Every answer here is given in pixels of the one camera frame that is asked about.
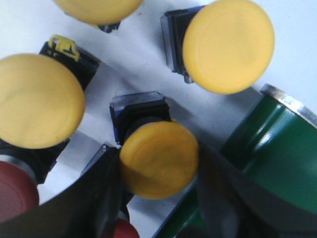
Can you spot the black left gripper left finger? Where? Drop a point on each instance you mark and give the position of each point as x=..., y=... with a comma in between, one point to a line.
x=86, y=209

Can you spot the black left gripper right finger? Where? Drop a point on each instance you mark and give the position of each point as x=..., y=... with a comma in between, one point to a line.
x=233, y=206

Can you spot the yellow mushroom push button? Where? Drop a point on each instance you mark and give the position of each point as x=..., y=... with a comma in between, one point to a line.
x=42, y=101
x=105, y=15
x=224, y=47
x=158, y=157

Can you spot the red mushroom push button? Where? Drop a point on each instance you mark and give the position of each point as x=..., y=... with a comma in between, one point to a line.
x=18, y=188
x=124, y=229

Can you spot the green conveyor belt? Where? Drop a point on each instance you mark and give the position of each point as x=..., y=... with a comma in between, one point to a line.
x=275, y=146

